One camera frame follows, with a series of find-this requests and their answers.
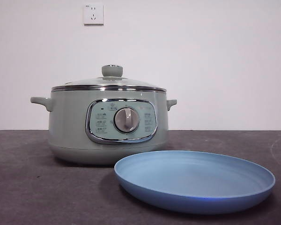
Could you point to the sage green electric steamer pot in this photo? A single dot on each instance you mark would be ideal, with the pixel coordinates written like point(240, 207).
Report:
point(68, 122)

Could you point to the glass lid with green knob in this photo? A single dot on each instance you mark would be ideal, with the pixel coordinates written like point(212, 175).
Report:
point(112, 82)

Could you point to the white wall power socket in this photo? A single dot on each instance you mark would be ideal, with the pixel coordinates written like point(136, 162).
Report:
point(93, 14)

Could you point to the blue round plate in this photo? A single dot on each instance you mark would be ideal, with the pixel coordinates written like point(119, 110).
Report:
point(194, 182)

